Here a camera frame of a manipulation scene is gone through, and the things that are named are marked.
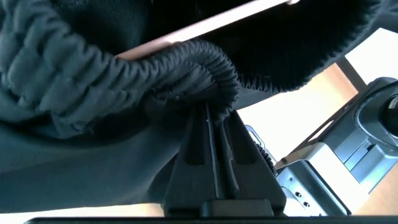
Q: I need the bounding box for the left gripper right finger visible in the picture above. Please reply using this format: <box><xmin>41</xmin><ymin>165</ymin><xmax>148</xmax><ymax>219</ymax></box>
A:
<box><xmin>214</xmin><ymin>109</ymin><xmax>287</xmax><ymax>218</ymax></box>

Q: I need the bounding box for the pink clothes hanger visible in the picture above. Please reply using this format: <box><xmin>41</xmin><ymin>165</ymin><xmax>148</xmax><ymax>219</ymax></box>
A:
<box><xmin>114</xmin><ymin>0</ymin><xmax>302</xmax><ymax>60</ymax></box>

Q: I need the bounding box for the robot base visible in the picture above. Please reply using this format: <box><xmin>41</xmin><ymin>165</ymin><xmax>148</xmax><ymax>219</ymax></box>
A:
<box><xmin>275</xmin><ymin>77</ymin><xmax>398</xmax><ymax>217</ymax></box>

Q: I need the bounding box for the black garment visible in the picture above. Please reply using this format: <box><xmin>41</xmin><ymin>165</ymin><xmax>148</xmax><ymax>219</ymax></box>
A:
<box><xmin>0</xmin><ymin>0</ymin><xmax>398</xmax><ymax>214</ymax></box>

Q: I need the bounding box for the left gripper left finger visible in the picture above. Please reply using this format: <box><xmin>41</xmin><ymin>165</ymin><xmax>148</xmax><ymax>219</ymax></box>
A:
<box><xmin>164</xmin><ymin>104</ymin><xmax>222</xmax><ymax>218</ymax></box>

